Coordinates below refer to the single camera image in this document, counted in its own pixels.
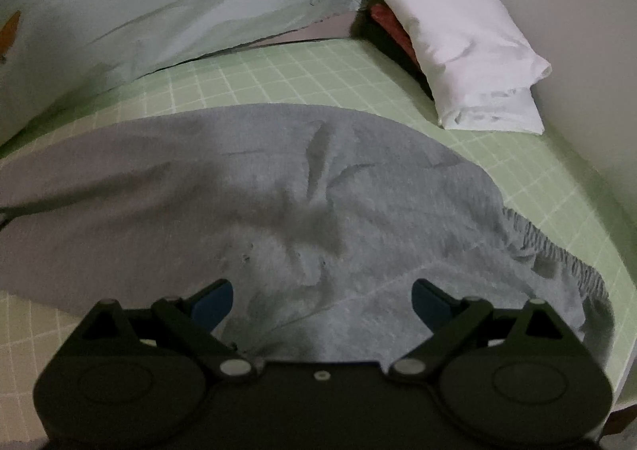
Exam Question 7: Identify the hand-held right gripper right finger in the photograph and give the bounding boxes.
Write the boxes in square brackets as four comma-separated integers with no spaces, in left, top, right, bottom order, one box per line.
[389,278,569,379]

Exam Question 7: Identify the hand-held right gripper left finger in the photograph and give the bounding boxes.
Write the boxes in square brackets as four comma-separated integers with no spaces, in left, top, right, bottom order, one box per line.
[81,279,258,379]

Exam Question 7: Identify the grey towel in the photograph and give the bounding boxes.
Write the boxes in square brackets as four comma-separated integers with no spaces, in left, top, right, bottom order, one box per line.
[0,103,617,365]

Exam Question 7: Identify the green grid mat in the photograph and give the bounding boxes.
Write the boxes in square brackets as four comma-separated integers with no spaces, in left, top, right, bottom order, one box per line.
[0,36,637,401]

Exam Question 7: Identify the white folded cloth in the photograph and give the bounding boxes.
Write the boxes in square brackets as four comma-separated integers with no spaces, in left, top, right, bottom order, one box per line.
[372,0,553,135]

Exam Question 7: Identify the dark folded cloth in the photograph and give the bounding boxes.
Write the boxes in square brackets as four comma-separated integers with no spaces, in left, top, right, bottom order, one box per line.
[358,0,435,100]

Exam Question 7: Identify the red folded cloth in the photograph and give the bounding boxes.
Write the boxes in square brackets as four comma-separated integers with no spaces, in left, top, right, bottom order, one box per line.
[371,3,416,64]

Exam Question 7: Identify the grey bed sheet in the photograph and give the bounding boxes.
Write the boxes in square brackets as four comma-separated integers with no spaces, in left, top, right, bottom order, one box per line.
[261,12,356,47]

